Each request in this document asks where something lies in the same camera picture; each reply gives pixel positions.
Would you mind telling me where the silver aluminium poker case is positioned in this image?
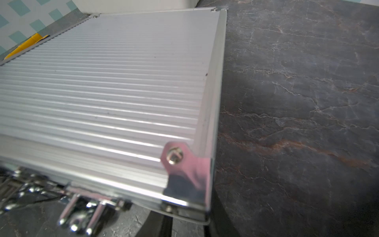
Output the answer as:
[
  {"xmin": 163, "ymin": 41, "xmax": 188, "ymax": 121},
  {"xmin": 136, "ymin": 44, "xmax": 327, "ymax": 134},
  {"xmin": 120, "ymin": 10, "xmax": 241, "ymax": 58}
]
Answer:
[{"xmin": 1, "ymin": 7, "xmax": 228, "ymax": 237}]

